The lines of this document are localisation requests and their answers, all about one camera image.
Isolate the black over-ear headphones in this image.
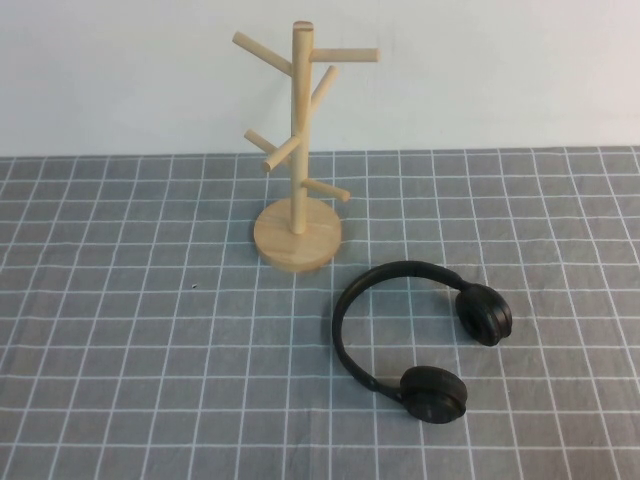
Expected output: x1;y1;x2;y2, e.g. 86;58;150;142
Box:
331;259;514;427

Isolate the grey white-checked tablecloth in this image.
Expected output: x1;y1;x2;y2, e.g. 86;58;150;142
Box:
0;147;640;480

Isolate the wooden tree-shaped headphone stand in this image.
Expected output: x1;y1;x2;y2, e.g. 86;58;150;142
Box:
232;20;381;275

